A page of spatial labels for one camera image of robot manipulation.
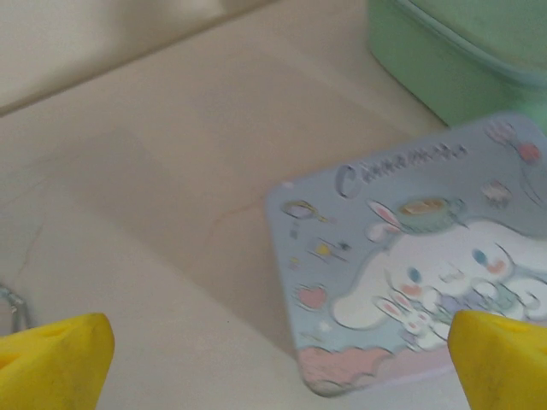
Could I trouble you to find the cartoon bunny tin box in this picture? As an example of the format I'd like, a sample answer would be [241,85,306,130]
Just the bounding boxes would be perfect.
[263,111,547,399]

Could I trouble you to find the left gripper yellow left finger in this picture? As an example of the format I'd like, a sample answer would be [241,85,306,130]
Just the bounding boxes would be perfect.
[0,312,116,410]

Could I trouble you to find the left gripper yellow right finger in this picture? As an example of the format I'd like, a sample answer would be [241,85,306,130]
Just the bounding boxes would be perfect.
[446,309,547,410]

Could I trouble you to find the silver metal tongs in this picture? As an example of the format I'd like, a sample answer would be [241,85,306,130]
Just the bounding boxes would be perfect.
[0,280,34,335]

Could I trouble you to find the mint green zip case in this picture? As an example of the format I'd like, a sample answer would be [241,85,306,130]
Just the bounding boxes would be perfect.
[368,0,547,127]

